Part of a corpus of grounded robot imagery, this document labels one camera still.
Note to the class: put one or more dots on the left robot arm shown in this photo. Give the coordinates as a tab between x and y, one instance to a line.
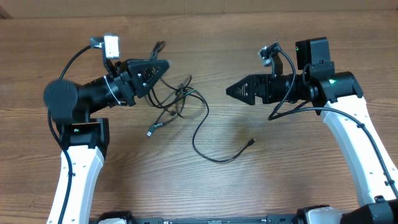
84	140

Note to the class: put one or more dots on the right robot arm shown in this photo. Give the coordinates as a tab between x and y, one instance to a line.
382	210

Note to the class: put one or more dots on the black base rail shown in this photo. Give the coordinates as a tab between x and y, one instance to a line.
217	220

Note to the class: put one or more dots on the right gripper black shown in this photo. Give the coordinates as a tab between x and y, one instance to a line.
250	84

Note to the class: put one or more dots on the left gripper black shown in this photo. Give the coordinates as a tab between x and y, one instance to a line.
127	77

